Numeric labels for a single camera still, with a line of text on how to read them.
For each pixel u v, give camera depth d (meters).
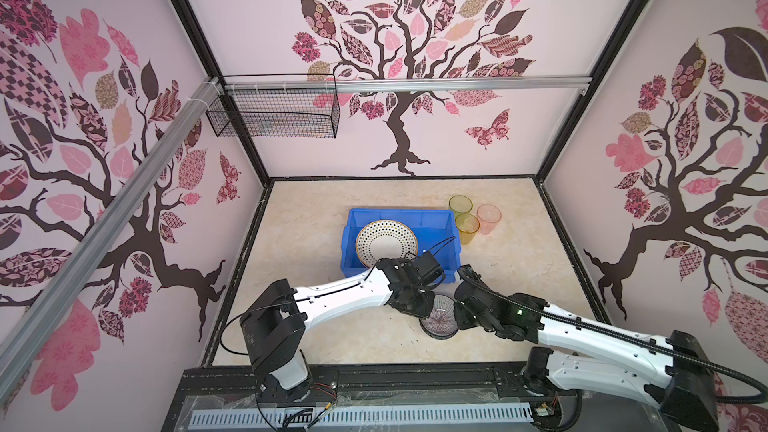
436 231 0.98
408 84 0.94
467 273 0.70
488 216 0.98
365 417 0.70
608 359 0.46
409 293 0.57
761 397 0.40
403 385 0.74
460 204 1.03
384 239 0.98
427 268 0.62
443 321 0.80
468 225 1.03
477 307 0.60
